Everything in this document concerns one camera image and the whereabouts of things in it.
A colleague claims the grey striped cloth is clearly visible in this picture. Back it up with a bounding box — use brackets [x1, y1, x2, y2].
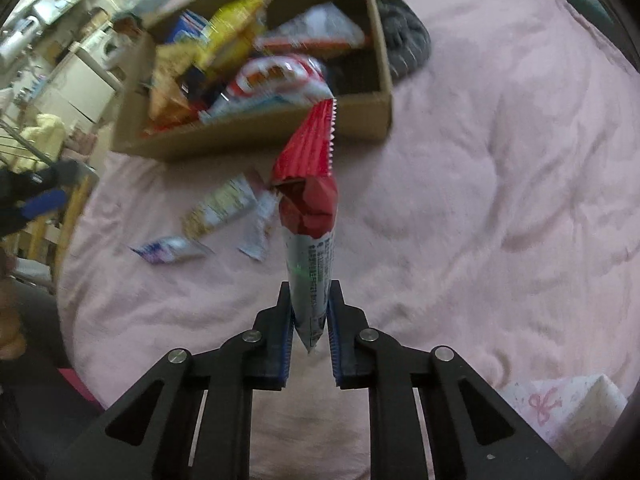
[374, 0, 432, 81]

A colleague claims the light blue shrimp chip packet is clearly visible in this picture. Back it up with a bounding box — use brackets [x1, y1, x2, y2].
[200, 55, 335, 123]

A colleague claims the brown cardboard box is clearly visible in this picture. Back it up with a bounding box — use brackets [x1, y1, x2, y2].
[111, 0, 395, 162]

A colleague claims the blue and white snack packet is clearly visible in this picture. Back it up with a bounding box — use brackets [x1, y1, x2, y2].
[165, 9, 211, 46]

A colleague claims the pink blanket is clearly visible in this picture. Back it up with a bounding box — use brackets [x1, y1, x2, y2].
[55, 0, 640, 480]

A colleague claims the small white snack packet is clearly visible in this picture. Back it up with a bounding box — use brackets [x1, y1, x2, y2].
[237, 167, 281, 262]

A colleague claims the dark cloth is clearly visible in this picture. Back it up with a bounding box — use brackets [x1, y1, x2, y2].
[0, 280, 108, 480]

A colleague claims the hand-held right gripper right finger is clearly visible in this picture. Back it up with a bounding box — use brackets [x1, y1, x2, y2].
[327, 280, 576, 480]

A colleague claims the white cabinet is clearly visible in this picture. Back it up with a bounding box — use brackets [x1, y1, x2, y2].
[32, 50, 123, 123]

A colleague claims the white pillow with pink print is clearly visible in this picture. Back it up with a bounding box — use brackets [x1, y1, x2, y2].
[500, 372, 630, 468]

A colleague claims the yellow snack packet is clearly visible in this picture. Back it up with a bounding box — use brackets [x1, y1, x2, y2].
[192, 0, 273, 81]

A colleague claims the white packet with red top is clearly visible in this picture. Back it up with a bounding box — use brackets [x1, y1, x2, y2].
[270, 97, 341, 356]

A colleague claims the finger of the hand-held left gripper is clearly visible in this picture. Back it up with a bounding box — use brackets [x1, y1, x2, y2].
[30, 159, 81, 191]
[15, 189, 70, 223]

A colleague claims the white packet with cookie picture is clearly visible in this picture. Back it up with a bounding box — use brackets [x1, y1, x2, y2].
[181, 174, 258, 240]

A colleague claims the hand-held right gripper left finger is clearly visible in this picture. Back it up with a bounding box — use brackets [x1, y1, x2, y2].
[47, 280, 296, 480]

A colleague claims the yellow plush toy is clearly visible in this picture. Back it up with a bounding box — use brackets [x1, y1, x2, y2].
[10, 114, 68, 171]

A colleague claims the orange snack packet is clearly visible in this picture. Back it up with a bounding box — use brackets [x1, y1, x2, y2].
[142, 42, 201, 136]

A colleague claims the wooden rack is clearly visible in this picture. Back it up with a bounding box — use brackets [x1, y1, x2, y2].
[0, 120, 98, 291]

